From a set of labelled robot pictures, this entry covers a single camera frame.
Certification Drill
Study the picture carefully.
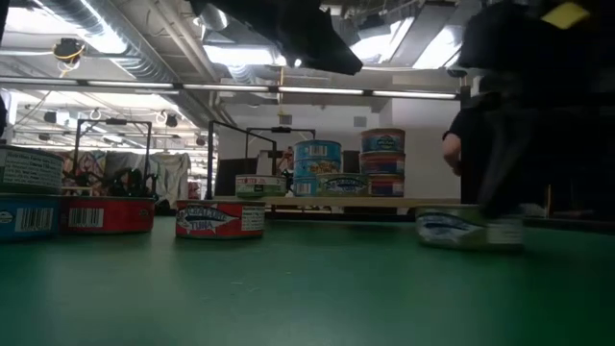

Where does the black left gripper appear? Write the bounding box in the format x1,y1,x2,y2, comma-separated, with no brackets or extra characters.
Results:
189,0,365,77

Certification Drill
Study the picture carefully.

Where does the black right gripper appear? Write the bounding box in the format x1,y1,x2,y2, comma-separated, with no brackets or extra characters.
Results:
457,0,615,218

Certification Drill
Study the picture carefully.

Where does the grey-green albacore tuna can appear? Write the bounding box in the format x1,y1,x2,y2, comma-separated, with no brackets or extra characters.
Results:
414,205,526,252
315,172,371,198

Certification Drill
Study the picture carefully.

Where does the wild planet salmon can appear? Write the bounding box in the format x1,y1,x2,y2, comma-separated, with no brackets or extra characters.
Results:
358,151,406,176
367,173,406,198
359,127,407,154

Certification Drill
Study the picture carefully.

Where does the blue tuna can yellow text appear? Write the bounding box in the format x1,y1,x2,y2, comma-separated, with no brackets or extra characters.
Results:
293,158,343,177

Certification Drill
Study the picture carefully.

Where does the white green label can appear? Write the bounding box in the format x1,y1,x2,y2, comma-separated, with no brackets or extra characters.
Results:
0,145,64,195
234,173,288,199

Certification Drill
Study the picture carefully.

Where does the red label tuna can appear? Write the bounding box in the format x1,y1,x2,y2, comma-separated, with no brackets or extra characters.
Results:
174,199,266,240
59,195,156,235

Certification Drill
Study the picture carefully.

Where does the ceiling light strip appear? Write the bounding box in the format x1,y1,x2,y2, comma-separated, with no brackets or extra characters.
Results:
278,86,366,96
372,89,456,101
0,75,175,90

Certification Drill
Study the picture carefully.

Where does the person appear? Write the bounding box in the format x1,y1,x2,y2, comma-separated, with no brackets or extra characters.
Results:
441,90,486,206
282,145,296,177

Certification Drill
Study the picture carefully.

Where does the person's hand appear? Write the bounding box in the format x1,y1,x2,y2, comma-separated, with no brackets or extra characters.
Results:
441,132,463,177

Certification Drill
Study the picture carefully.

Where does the black monitor screen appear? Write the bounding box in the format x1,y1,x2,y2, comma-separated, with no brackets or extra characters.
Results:
213,158,260,197

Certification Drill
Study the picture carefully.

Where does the white hanging sheet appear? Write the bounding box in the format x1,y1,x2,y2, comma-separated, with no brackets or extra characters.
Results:
105,151,192,202

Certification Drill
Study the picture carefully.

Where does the green table mat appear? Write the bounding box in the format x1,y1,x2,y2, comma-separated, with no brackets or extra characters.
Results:
0,210,615,346

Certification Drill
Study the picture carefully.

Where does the colourful patterned cloth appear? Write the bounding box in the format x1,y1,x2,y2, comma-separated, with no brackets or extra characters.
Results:
61,149,108,189

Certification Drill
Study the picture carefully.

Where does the wooden shelf black metal frame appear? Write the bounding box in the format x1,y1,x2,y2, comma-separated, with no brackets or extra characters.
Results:
205,84,475,222

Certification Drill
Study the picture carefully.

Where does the silver spiral ceiling duct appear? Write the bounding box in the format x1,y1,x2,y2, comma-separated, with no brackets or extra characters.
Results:
37,0,182,83

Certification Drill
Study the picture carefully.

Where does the black metal station frame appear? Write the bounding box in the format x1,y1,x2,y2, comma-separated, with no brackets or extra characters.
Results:
71,117,154,193

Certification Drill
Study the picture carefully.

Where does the black yellow cable reel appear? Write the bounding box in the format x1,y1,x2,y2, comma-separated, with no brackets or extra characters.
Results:
51,37,86,78

